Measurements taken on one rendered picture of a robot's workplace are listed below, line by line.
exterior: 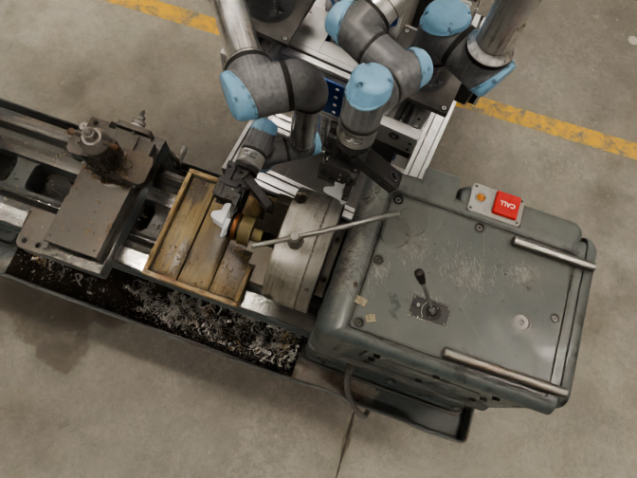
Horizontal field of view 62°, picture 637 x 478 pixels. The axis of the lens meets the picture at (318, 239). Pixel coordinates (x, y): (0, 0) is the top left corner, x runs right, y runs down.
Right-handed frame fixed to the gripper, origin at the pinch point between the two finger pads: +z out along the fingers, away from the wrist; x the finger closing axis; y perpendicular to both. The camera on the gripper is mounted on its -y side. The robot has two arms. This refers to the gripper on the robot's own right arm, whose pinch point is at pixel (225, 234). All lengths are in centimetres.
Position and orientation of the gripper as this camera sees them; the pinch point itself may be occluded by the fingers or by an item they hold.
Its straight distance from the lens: 143.2
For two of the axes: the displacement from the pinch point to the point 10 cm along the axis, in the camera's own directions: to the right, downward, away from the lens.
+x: 0.6, -3.0, -9.5
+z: -3.4, 8.9, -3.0
